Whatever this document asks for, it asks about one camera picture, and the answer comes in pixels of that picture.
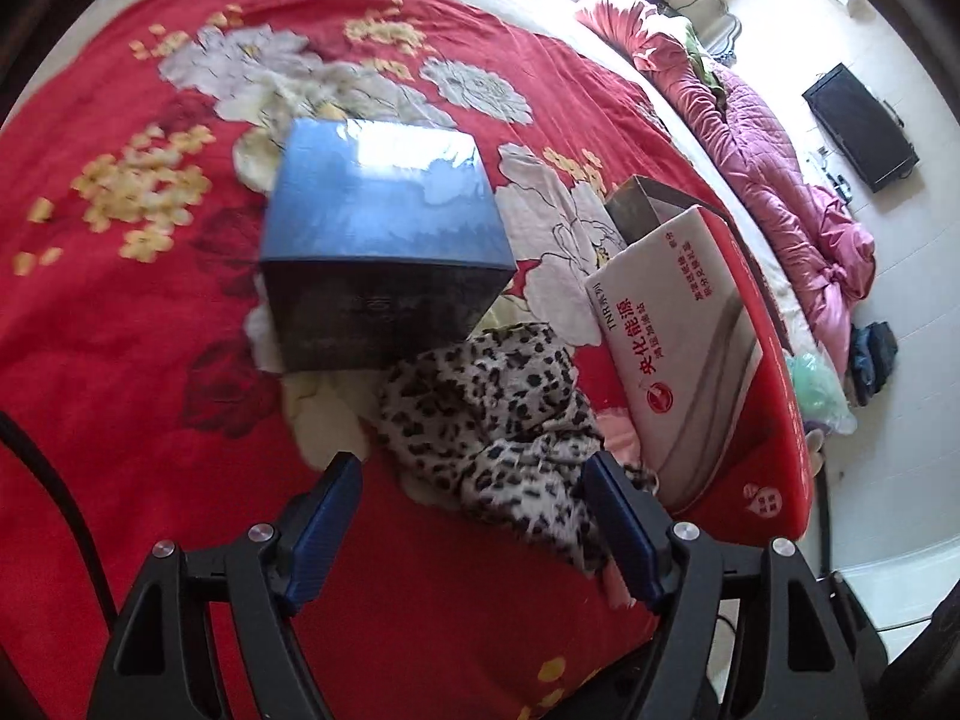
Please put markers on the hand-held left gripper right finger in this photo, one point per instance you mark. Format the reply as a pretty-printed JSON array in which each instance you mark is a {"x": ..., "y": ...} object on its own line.
[{"x": 626, "y": 532}]

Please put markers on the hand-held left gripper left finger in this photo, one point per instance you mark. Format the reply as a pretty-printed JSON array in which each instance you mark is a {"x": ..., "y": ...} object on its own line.
[{"x": 319, "y": 532}]

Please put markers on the leopard print cloth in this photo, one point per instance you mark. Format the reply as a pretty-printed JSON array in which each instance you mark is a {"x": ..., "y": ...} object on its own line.
[{"x": 495, "y": 427}]

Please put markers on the green tissue pack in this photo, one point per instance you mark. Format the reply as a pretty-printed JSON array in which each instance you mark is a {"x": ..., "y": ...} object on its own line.
[{"x": 817, "y": 390}]

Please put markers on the red and white tissue box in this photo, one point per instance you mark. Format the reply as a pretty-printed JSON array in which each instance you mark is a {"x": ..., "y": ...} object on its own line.
[{"x": 675, "y": 360}]

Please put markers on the red floral blanket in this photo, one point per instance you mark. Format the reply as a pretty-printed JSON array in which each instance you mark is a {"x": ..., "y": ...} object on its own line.
[{"x": 112, "y": 360}]

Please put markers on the blue box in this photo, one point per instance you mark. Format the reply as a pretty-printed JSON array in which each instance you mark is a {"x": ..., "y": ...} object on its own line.
[{"x": 382, "y": 240}]

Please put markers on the pile of folded jeans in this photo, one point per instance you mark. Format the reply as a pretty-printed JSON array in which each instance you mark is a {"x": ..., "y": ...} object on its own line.
[{"x": 874, "y": 360}]

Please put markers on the pink quilt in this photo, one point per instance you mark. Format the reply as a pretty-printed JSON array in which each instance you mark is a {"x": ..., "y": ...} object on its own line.
[{"x": 772, "y": 187}]

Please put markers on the black television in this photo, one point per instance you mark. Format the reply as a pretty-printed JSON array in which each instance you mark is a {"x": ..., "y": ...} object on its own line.
[{"x": 859, "y": 127}]

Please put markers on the green cloth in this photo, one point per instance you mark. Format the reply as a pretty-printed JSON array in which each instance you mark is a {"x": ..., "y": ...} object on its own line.
[{"x": 696, "y": 56}]

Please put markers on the white mirror frame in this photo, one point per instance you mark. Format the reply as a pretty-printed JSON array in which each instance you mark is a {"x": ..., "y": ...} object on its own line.
[{"x": 712, "y": 22}]

